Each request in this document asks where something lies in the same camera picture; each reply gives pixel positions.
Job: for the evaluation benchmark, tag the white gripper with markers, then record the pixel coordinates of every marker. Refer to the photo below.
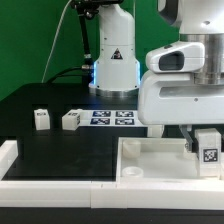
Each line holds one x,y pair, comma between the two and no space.
174,99

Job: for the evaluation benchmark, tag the white square tabletop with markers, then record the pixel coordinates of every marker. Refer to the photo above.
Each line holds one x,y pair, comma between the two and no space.
154,159

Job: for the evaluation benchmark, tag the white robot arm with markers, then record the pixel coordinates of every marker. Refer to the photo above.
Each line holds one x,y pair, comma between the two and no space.
116,71

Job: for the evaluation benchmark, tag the white U-shaped fence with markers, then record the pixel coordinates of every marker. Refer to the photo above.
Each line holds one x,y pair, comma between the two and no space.
206,194

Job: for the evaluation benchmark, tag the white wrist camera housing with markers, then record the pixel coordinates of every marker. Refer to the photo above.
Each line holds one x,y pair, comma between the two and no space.
178,57

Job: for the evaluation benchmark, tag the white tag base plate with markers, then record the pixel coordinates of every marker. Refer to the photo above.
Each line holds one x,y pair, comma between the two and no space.
110,118

